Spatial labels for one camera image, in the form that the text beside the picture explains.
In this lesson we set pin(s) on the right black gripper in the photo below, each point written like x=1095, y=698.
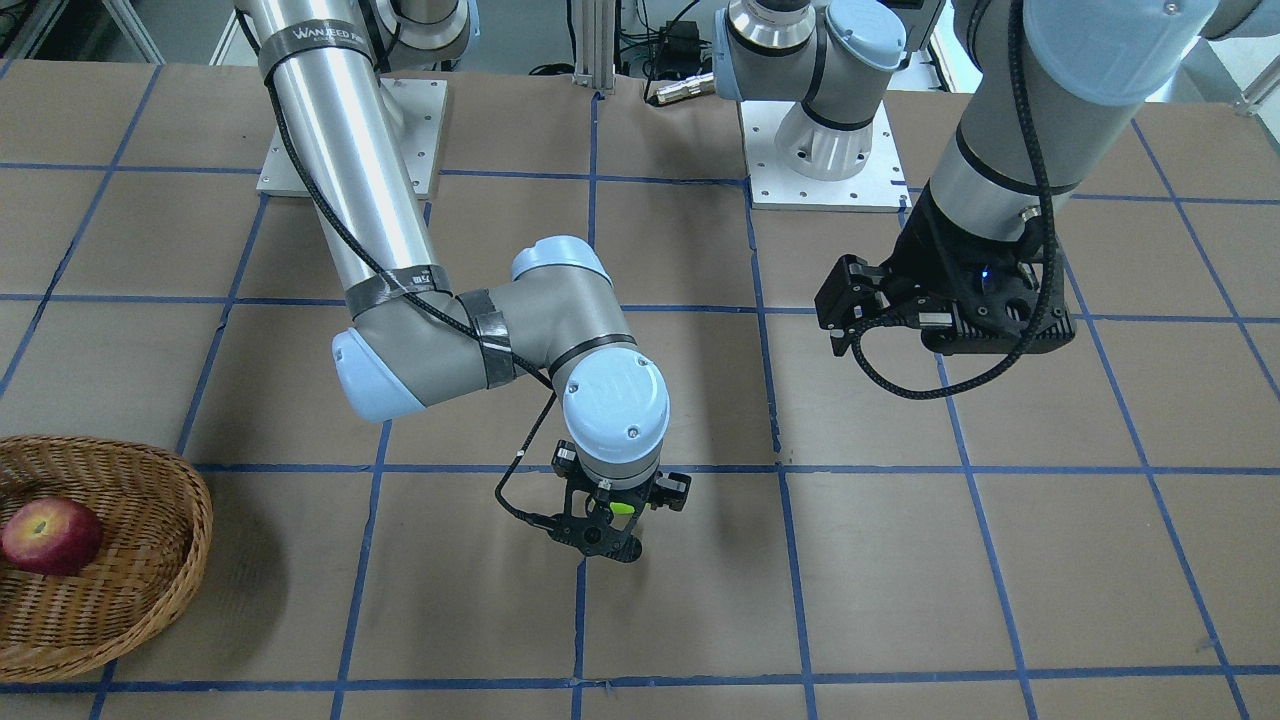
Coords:
x=676, y=492

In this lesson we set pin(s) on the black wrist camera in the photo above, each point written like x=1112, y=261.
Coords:
x=991, y=294
x=593, y=534

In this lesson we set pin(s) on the wicker basket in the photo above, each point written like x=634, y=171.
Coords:
x=156, y=515

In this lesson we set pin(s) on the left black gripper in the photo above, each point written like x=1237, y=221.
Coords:
x=924, y=252

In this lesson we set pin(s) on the aluminium frame post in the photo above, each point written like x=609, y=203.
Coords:
x=594, y=44

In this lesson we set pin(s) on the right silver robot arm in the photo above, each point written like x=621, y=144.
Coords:
x=416, y=339

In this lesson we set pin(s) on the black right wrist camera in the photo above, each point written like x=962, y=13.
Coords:
x=593, y=534

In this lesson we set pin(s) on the black power adapter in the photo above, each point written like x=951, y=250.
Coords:
x=680, y=37

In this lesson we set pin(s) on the red yellow apple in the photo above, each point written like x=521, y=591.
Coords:
x=53, y=536

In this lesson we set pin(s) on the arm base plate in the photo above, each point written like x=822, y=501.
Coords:
x=415, y=109
x=795, y=164

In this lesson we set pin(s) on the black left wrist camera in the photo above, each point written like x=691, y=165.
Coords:
x=991, y=294

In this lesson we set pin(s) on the silver metal cylinder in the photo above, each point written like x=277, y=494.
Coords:
x=701, y=85

